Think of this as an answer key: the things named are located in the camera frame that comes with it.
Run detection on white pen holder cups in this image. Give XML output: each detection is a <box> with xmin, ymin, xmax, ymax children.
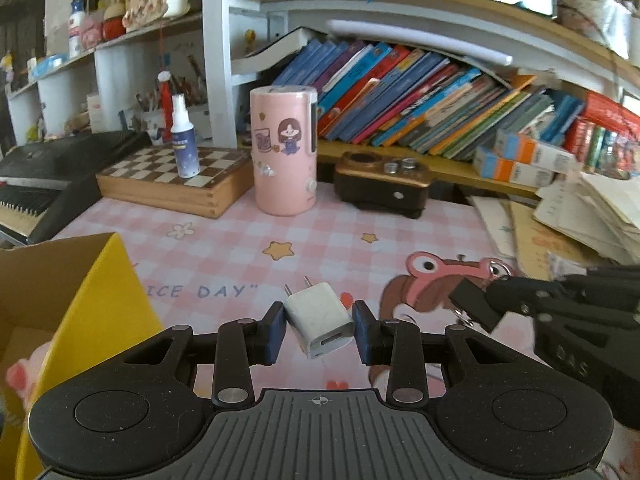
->
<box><xmin>131</xmin><ymin>54</ymin><xmax>214</xmax><ymax>143</ymax></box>

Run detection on black binder clip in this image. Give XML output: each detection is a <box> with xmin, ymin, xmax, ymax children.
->
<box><xmin>448</xmin><ymin>259</ymin><xmax>516</xmax><ymax>333</ymax></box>

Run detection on white usb charger plug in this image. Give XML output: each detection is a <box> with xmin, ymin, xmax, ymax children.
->
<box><xmin>283</xmin><ymin>278</ymin><xmax>355</xmax><ymax>360</ymax></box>

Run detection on white spray bottle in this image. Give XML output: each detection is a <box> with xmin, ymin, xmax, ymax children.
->
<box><xmin>170</xmin><ymin>94</ymin><xmax>201</xmax><ymax>179</ymax></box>

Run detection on stack of papers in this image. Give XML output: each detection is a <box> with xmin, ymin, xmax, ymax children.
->
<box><xmin>470</xmin><ymin>172</ymin><xmax>639</xmax><ymax>280</ymax></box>

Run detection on pink plush toy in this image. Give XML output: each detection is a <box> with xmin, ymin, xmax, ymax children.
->
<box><xmin>6</xmin><ymin>341</ymin><xmax>51</xmax><ymax>412</ymax></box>

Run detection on yellow cardboard box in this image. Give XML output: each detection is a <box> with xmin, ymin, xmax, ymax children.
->
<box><xmin>1</xmin><ymin>234</ymin><xmax>163</xmax><ymax>479</ymax></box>

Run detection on red white hanging ornament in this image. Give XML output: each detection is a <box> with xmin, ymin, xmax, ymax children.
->
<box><xmin>157</xmin><ymin>70</ymin><xmax>172</xmax><ymax>143</ymax></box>

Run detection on orange blue white boxes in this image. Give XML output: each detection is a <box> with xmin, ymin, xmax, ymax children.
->
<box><xmin>473</xmin><ymin>131</ymin><xmax>579</xmax><ymax>188</ymax></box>

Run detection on pink checkered desk mat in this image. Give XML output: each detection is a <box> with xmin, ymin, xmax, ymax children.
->
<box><xmin>49</xmin><ymin>179</ymin><xmax>640</xmax><ymax>480</ymax></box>

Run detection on wooden chess board box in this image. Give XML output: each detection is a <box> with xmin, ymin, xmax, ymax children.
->
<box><xmin>96</xmin><ymin>146</ymin><xmax>254</xmax><ymax>219</ymax></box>

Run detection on brown black desk device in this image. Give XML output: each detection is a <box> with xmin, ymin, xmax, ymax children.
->
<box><xmin>333</xmin><ymin>151</ymin><xmax>432</xmax><ymax>219</ymax></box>

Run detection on pink cylindrical humidifier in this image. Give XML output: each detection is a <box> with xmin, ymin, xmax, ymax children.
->
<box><xmin>250</xmin><ymin>86</ymin><xmax>318</xmax><ymax>217</ymax></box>

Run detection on row of leaning books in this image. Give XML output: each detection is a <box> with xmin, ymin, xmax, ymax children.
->
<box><xmin>273</xmin><ymin>36</ymin><xmax>586</xmax><ymax>162</ymax></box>

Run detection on black electronic keyboard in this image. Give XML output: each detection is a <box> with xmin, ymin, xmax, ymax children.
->
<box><xmin>1</xmin><ymin>131</ymin><xmax>151</xmax><ymax>246</ymax></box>

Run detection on white bookshelf unit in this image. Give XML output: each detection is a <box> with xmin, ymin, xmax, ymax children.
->
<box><xmin>6</xmin><ymin>0</ymin><xmax>639</xmax><ymax>146</ymax></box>

